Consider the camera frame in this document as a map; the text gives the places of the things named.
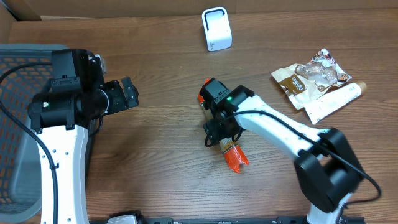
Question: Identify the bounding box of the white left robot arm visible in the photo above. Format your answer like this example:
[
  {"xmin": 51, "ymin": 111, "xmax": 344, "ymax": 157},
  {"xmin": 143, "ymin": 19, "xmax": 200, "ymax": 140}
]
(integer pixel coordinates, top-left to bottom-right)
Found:
[{"xmin": 28, "ymin": 49, "xmax": 139, "ymax": 223}]

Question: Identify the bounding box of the grey plastic mesh basket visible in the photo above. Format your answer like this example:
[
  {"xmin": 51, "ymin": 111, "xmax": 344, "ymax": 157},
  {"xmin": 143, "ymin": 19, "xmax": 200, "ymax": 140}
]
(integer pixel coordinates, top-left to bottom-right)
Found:
[{"xmin": 1, "ymin": 44, "xmax": 63, "ymax": 223}]

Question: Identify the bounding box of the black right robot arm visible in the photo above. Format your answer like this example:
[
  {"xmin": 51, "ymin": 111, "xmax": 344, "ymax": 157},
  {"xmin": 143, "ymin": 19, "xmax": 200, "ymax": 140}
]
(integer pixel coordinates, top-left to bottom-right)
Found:
[{"xmin": 199, "ymin": 78, "xmax": 363, "ymax": 223}]

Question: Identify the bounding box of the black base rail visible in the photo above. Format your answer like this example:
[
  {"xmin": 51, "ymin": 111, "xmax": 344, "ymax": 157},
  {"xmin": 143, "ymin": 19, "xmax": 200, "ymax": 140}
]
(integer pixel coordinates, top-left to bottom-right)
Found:
[{"xmin": 107, "ymin": 211, "xmax": 366, "ymax": 224}]

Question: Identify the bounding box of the orange spaghetti packet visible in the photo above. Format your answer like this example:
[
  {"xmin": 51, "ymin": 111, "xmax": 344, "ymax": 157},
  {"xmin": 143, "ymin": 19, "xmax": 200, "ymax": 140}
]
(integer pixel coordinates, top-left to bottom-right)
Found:
[{"xmin": 198, "ymin": 78, "xmax": 249, "ymax": 173}]

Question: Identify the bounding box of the clear plastic pouch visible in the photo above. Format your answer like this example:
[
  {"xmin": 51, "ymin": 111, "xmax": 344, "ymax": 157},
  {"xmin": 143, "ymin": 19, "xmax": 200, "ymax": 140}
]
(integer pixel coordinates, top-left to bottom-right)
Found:
[{"xmin": 271, "ymin": 49, "xmax": 351, "ymax": 110}]

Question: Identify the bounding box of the white tube with gold cap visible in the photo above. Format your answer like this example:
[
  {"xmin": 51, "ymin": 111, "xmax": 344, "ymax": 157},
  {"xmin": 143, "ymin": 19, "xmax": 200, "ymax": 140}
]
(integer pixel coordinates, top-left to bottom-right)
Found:
[{"xmin": 305, "ymin": 81, "xmax": 368, "ymax": 124}]

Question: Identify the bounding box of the white barcode scanner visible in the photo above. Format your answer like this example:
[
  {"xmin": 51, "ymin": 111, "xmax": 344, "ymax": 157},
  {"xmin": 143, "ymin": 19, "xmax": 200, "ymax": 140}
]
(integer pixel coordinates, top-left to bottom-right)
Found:
[{"xmin": 201, "ymin": 7, "xmax": 233, "ymax": 52}]

